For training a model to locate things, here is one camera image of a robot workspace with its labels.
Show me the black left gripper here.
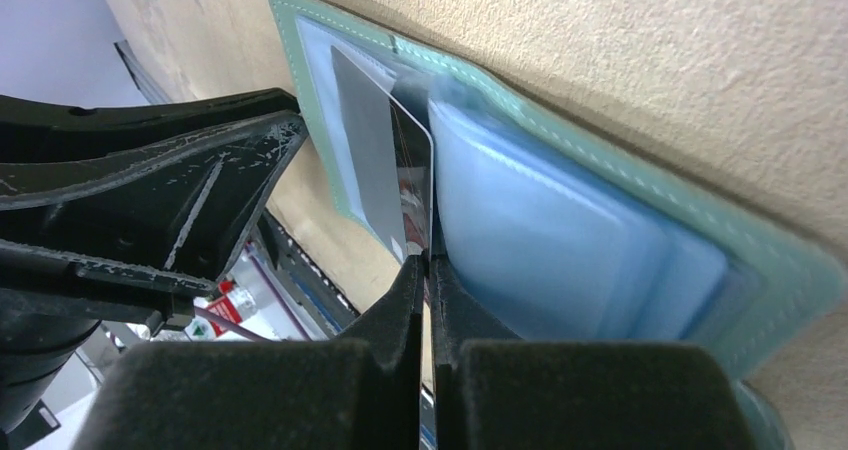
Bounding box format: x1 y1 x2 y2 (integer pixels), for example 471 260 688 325
1 289 100 434

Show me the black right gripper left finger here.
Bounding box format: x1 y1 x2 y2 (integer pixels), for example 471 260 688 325
75 256 424 449

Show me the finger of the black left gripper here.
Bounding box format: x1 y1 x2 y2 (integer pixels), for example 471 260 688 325
1 88 307 298

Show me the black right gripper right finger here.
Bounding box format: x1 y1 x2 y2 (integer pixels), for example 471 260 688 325
429 257 755 449

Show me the green card holder wallet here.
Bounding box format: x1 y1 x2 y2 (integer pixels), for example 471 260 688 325
269 0 847 449

